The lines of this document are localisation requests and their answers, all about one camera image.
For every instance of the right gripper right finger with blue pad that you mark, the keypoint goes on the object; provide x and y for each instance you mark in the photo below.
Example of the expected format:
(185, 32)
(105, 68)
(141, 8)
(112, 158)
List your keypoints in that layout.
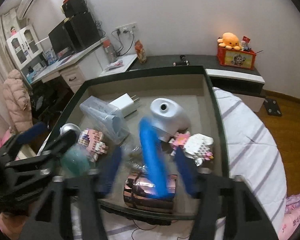
(245, 218)

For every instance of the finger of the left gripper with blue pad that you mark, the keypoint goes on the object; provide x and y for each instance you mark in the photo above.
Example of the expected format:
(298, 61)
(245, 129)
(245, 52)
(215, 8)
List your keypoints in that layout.
(31, 134)
(59, 146)

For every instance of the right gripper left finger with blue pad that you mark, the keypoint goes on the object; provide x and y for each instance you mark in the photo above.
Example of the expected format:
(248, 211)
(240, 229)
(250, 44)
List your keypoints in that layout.
(51, 217)

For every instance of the teal ball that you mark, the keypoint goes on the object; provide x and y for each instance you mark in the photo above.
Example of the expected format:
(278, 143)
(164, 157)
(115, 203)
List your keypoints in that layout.
(75, 161)

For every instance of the pink white block cat figure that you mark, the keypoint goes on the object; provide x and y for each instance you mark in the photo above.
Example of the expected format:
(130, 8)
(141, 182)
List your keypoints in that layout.
(198, 147)

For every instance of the pink donut block figure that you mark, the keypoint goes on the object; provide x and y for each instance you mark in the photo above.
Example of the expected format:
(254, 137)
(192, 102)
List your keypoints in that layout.
(92, 141)

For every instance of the rose gold tube case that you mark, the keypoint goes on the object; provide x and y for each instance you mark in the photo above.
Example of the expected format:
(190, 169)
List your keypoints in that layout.
(139, 193)

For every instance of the clear plastic floss box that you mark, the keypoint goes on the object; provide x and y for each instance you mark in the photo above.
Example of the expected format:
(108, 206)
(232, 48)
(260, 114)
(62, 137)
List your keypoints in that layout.
(106, 118)

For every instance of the silver ball ornament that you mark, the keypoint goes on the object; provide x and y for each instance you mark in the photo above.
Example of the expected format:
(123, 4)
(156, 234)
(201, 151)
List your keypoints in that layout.
(70, 127)

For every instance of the pink puffer jacket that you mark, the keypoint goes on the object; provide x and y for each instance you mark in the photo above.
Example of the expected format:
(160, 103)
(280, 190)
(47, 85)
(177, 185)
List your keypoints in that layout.
(17, 101)

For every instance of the pink black-rimmed storage box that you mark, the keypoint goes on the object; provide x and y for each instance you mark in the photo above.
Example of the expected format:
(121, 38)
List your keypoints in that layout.
(192, 89)

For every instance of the white round device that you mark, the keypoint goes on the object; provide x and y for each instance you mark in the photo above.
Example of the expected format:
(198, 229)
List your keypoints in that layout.
(168, 117)

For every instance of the white striped bed sheet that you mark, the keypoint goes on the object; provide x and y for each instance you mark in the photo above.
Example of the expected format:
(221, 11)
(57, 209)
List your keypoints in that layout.
(253, 155)

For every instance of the white desk with drawers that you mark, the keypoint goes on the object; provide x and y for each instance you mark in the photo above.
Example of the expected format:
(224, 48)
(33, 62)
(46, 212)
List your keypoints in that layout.
(77, 68)

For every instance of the white power adapter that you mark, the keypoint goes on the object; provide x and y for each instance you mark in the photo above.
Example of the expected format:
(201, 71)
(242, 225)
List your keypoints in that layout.
(126, 104)

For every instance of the white glass-door cabinet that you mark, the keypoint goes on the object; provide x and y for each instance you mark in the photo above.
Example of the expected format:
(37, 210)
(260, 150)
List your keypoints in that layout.
(24, 46)

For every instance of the black computer monitor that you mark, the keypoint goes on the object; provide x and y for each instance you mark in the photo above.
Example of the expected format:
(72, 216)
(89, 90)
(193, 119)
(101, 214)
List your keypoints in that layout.
(60, 40)

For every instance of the pink doll on cabinet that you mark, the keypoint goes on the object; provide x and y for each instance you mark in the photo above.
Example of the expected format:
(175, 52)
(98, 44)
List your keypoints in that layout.
(13, 31)

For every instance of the colourful packet on cabinet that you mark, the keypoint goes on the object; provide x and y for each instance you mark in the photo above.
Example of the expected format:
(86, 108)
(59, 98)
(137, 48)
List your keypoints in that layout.
(114, 65)

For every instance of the black bathroom scale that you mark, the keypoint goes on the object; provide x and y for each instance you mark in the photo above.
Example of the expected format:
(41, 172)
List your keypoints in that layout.
(272, 107)

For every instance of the pink quilt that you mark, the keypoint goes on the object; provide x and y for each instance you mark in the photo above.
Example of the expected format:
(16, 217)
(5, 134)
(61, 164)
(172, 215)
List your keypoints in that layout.
(291, 218)

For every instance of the clear bottle orange cap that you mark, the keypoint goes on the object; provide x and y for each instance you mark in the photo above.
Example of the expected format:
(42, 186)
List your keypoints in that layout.
(110, 51)

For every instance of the black computer tower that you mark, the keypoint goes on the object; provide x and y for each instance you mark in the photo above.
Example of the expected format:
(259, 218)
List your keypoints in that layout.
(82, 31)

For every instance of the small black flashlight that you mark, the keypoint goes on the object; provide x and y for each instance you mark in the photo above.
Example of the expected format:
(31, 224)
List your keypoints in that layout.
(182, 62)

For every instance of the orange snack bag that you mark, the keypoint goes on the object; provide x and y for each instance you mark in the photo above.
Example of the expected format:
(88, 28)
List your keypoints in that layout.
(141, 54)

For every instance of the white air conditioner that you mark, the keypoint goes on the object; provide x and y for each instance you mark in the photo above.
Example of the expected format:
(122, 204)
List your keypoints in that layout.
(24, 8)

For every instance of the red cartoon storage crate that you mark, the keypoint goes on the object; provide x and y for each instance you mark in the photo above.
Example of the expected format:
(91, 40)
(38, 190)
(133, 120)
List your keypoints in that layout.
(233, 58)

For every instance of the black speaker box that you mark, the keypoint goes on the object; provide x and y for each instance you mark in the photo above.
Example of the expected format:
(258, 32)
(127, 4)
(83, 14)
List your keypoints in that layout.
(74, 7)

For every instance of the orange octopus plush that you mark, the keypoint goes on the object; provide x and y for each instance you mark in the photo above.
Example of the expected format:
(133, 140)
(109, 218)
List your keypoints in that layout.
(229, 41)

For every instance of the white wall power outlet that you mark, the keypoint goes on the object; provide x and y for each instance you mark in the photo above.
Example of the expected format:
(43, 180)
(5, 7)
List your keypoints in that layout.
(127, 28)

